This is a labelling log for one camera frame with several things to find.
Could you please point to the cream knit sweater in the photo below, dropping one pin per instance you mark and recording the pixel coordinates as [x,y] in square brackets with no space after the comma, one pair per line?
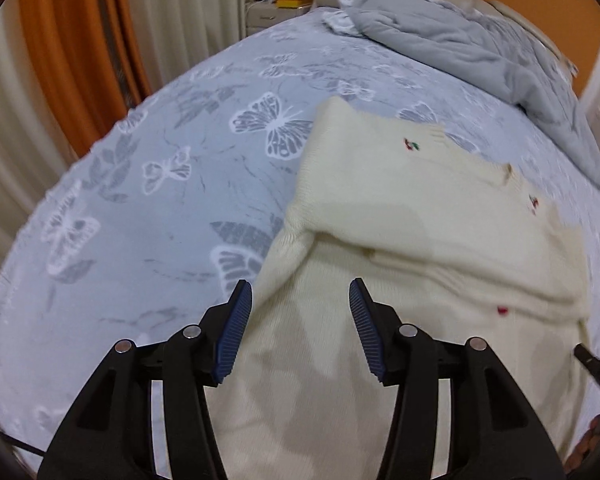
[420,240]

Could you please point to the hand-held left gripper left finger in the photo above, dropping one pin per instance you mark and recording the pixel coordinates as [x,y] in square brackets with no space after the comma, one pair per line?
[235,330]

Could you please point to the orange curtain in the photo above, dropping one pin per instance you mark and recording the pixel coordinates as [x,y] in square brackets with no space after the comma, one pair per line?
[80,45]

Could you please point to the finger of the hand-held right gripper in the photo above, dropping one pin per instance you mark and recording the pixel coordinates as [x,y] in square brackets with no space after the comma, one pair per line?
[591,364]

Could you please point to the grey quilted blanket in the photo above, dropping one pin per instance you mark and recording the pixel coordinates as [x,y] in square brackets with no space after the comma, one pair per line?
[485,55]

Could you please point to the white pleated curtain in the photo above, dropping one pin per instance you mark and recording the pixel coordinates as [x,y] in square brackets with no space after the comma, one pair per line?
[180,10]

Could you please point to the white pillow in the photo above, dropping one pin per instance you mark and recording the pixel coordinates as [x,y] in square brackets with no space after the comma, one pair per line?
[344,22]

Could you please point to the white bedside table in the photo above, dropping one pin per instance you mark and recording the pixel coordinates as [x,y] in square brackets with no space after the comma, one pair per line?
[262,16]

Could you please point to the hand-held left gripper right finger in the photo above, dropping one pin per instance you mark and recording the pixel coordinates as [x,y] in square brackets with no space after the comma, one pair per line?
[366,332]

